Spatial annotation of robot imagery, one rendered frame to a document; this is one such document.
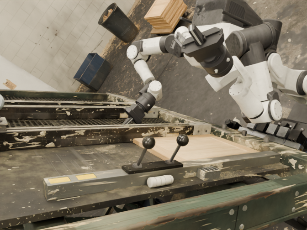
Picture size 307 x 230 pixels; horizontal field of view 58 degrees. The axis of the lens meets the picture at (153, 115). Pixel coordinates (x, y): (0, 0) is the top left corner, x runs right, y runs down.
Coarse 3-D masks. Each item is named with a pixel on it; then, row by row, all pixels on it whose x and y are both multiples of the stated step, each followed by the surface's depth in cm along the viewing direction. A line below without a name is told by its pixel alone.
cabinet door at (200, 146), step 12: (156, 144) 122; (168, 144) 125; (192, 144) 129; (204, 144) 131; (216, 144) 134; (228, 144) 135; (168, 156) 107; (180, 156) 109; (192, 156) 111; (204, 156) 113; (216, 156) 113
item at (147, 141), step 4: (148, 136) 77; (144, 140) 76; (148, 140) 76; (152, 140) 76; (144, 144) 76; (148, 144) 76; (152, 144) 76; (144, 148) 79; (148, 148) 77; (144, 152) 79; (140, 156) 81; (140, 160) 81; (132, 164) 83; (136, 164) 83; (140, 164) 83
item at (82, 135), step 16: (0, 128) 98; (16, 128) 104; (32, 128) 107; (48, 128) 110; (64, 128) 112; (80, 128) 114; (96, 128) 117; (112, 128) 121; (128, 128) 125; (144, 128) 130; (160, 128) 135; (176, 128) 140; (192, 128) 146; (208, 128) 152; (0, 144) 99; (16, 144) 102; (32, 144) 105; (48, 144) 108; (64, 144) 111; (80, 144) 115
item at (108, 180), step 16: (192, 160) 98; (208, 160) 100; (224, 160) 102; (240, 160) 105; (256, 160) 110; (272, 160) 116; (64, 176) 74; (96, 176) 76; (112, 176) 77; (128, 176) 79; (144, 176) 82; (176, 176) 89; (192, 176) 93; (48, 192) 68; (64, 192) 70; (80, 192) 72; (96, 192) 75
